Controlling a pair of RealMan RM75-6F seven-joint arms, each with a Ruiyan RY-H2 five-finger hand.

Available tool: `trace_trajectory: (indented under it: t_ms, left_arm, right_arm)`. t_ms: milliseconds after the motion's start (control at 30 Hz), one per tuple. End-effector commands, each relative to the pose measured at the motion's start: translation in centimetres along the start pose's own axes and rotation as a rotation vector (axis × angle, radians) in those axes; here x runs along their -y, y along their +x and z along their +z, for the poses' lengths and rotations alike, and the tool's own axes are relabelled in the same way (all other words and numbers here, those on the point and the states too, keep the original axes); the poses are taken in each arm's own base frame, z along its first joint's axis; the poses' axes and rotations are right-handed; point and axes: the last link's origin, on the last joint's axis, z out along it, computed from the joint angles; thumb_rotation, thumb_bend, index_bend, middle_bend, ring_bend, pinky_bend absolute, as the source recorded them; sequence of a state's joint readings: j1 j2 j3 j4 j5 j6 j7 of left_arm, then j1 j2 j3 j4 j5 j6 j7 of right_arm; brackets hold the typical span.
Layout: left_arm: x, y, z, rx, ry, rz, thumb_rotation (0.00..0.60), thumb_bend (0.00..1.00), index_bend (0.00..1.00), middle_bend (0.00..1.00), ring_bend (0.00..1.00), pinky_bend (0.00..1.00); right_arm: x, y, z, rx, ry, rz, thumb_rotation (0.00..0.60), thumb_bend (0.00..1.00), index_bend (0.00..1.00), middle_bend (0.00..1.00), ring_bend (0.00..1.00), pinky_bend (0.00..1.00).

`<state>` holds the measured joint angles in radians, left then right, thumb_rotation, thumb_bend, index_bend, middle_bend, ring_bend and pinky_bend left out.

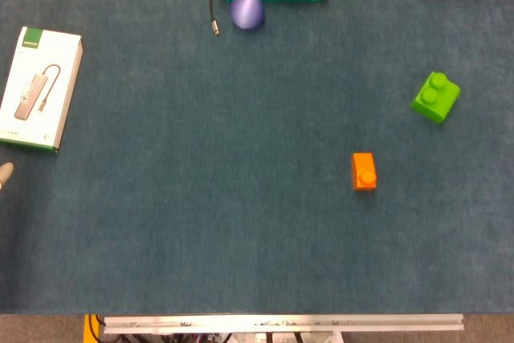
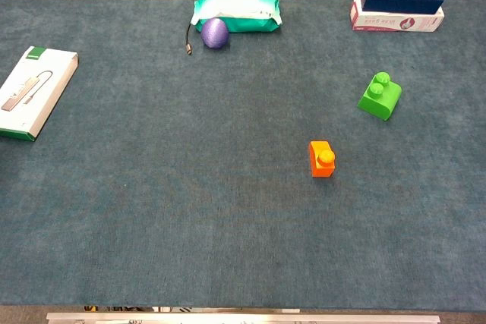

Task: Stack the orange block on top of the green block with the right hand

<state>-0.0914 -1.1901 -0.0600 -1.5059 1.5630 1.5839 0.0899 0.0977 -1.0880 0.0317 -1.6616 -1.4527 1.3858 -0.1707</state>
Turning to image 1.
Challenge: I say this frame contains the orange toy brick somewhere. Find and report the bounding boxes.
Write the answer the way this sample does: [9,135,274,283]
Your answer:
[352,152,378,192]

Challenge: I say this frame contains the green toy brick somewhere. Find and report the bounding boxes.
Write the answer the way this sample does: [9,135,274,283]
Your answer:
[409,71,462,125]

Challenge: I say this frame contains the purple ball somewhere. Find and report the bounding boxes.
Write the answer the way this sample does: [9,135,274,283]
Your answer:
[230,0,266,31]

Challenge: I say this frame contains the white green usb hub box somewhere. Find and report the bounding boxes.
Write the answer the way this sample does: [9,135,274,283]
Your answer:
[0,26,84,154]

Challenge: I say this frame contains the black usb cable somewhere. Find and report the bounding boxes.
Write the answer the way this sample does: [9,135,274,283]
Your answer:
[210,0,221,37]

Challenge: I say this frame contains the aluminium profile rail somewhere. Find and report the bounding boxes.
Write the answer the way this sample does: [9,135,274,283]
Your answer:
[103,313,465,335]

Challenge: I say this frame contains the yellow frame part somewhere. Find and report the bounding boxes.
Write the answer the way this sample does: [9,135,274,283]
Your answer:
[83,313,106,343]

